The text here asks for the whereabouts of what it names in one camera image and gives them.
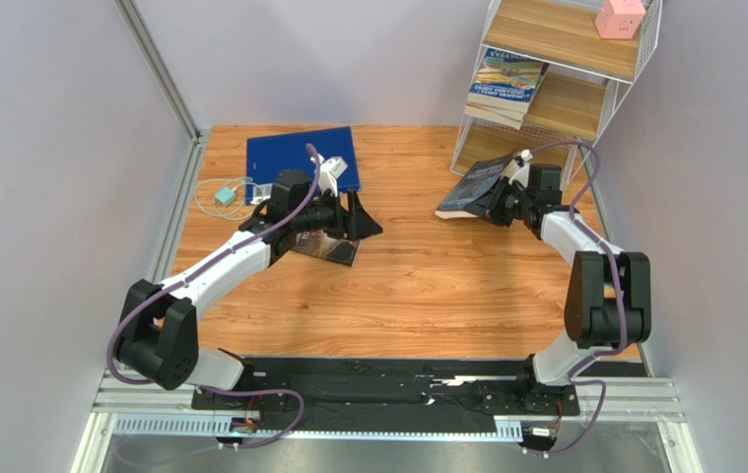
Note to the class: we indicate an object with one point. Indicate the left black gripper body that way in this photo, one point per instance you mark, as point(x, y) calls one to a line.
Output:
point(327, 215)

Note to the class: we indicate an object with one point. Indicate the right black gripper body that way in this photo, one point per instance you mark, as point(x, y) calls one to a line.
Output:
point(498, 208)

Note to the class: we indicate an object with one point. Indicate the Nineteen Eighty-Four book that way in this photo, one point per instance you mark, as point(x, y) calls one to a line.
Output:
point(478, 181)

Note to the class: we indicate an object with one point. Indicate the Three Days To See book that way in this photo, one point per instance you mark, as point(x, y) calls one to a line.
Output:
point(321, 246)

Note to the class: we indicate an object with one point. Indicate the orange 78-Storey Treehouse book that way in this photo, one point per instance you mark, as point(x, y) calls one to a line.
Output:
point(504, 117)

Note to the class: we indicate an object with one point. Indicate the blue 91-Storey Treehouse book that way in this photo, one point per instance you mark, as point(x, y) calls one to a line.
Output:
point(507, 75)

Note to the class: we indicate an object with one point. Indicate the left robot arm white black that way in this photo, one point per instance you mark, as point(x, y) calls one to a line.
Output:
point(157, 335)

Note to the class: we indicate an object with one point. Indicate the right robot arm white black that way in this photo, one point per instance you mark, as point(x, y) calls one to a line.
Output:
point(608, 303)

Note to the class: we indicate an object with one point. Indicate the blue file folder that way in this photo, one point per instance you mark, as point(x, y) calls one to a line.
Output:
point(267, 156)

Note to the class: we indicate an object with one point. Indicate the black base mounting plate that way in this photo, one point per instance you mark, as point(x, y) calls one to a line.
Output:
point(393, 396)

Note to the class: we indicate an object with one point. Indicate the pink cube power socket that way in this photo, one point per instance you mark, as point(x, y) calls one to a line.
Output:
point(619, 19)

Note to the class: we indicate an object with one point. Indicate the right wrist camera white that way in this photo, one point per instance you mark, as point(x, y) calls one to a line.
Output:
point(518, 168)

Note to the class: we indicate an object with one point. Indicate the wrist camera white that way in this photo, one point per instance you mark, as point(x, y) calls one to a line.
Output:
point(518, 168)
point(328, 172)

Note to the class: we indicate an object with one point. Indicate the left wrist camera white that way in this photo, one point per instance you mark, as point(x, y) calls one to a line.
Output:
point(328, 172)

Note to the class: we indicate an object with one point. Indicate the teal charger with white cable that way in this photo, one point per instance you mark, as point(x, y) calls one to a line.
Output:
point(225, 195)

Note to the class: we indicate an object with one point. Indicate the white wire wooden shelf rack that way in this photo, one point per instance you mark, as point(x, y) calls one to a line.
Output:
point(587, 80)

